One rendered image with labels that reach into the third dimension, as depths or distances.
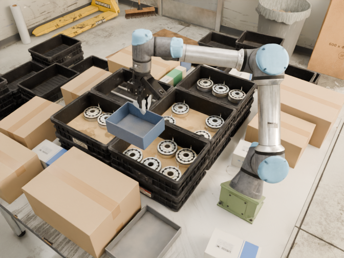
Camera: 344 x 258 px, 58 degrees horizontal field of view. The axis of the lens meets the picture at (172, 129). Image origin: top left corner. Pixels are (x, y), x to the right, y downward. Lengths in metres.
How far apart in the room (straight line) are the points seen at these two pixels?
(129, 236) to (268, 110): 0.80
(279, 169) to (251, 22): 3.39
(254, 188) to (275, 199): 0.24
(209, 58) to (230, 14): 3.26
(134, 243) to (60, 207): 0.35
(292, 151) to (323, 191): 1.04
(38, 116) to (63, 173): 0.52
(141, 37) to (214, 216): 0.87
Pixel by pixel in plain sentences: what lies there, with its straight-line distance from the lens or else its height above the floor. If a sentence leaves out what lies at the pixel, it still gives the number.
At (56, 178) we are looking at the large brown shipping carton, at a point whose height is 0.90.
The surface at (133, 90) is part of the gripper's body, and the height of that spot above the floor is 1.23.
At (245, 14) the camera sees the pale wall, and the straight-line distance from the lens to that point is 4.49.
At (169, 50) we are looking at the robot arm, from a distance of 1.20.
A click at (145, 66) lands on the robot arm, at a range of 1.24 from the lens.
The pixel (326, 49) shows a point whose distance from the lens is 4.05.
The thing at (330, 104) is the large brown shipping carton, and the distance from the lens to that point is 1.98.
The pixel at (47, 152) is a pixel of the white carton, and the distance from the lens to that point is 1.77.
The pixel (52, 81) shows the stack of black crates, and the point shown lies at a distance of 2.87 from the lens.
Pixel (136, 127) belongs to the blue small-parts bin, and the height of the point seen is 1.07.
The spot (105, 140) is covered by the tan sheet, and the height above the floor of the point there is 0.83.
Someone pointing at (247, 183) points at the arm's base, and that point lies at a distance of 1.42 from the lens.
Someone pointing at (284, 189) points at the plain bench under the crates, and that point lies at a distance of 1.70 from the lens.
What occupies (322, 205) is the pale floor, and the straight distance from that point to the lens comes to 2.64.
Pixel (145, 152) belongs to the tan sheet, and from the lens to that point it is 1.60.
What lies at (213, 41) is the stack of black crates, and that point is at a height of 0.38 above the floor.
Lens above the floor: 1.99
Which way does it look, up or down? 42 degrees down
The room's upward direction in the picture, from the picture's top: straight up
